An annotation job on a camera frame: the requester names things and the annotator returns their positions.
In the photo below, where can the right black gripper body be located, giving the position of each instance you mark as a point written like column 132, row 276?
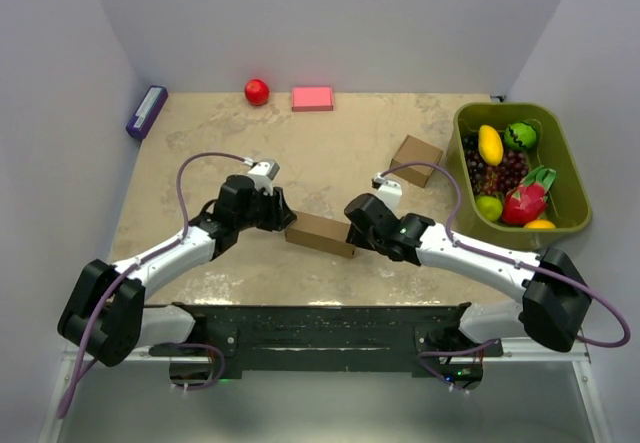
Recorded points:
column 364, row 240

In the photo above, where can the olive green plastic bin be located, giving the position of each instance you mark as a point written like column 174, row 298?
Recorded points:
column 568, row 205

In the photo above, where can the red dragon fruit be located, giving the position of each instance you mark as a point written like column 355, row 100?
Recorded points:
column 528, row 200

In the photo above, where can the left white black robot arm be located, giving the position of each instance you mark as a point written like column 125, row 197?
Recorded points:
column 106, row 313

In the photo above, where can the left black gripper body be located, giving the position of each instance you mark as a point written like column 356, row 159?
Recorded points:
column 264, row 212

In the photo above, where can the purple grapes bunch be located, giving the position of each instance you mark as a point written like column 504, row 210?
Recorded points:
column 496, row 181

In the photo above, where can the green round fruit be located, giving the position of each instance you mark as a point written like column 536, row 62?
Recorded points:
column 520, row 136

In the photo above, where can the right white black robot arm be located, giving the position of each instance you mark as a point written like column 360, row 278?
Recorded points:
column 542, row 307

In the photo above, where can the pink rectangular box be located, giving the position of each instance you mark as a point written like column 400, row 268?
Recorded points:
column 310, row 99

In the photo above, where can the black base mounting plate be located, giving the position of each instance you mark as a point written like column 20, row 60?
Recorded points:
column 415, row 340

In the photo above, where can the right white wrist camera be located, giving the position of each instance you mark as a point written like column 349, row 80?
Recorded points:
column 387, row 190

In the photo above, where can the red apple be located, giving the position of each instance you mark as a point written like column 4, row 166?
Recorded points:
column 256, row 92

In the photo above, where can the large brown cardboard box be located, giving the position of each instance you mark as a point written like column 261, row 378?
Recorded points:
column 320, row 234

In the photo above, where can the purple blue box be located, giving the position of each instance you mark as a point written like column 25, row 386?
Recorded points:
column 147, row 112

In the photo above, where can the yellow mango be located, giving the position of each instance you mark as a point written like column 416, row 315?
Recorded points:
column 490, row 145

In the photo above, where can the small folded cardboard box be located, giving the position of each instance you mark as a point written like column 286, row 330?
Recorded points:
column 413, row 149

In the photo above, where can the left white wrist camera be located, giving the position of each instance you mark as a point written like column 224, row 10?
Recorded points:
column 263, row 174

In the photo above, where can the orange fruit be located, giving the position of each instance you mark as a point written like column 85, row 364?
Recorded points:
column 540, row 224

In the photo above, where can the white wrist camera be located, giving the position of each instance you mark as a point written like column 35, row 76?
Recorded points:
column 263, row 174
column 387, row 190

